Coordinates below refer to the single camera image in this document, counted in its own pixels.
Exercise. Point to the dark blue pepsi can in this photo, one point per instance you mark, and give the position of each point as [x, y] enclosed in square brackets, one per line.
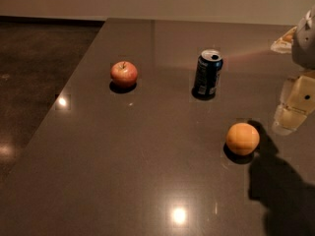
[208, 73]

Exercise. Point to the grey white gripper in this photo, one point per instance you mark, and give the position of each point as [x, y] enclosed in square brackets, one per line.
[305, 48]

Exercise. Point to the red apple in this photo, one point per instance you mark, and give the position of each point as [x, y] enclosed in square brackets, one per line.
[124, 74]

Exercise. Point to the orange fruit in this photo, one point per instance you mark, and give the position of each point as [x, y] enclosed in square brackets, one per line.
[242, 139]

